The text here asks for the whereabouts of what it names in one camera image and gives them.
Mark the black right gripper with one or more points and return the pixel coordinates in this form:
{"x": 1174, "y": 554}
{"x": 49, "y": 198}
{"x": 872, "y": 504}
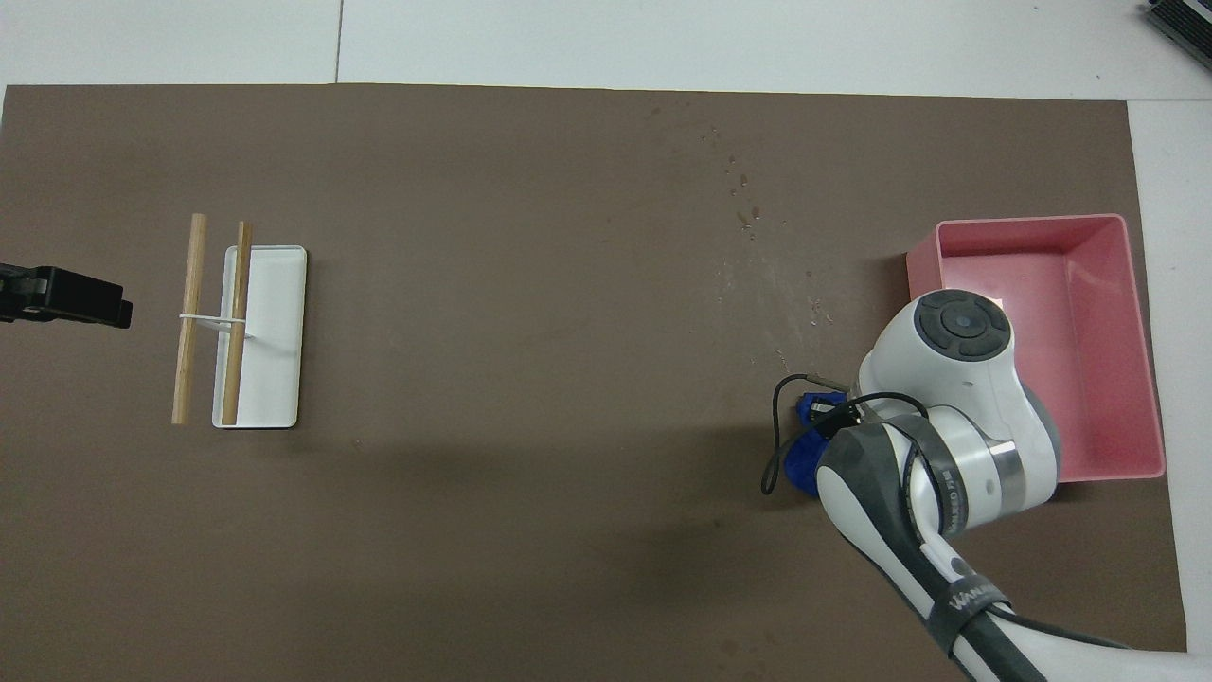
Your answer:
{"x": 944, "y": 493}

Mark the blue towel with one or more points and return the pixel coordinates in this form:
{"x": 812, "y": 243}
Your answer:
{"x": 803, "y": 464}

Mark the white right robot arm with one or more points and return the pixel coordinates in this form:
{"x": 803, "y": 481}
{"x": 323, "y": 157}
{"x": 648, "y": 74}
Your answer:
{"x": 975, "y": 417}

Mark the white towel rack base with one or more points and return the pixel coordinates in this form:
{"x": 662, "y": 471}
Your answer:
{"x": 275, "y": 350}

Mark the pink plastic bin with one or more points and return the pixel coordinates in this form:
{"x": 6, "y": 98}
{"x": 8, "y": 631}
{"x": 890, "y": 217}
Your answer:
{"x": 1098, "y": 379}

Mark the brown table mat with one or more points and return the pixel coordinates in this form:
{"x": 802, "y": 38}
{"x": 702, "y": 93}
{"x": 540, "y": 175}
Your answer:
{"x": 521, "y": 474}

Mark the grey ribbed device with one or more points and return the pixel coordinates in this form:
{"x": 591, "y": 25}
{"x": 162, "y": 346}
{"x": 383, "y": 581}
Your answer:
{"x": 1184, "y": 21}

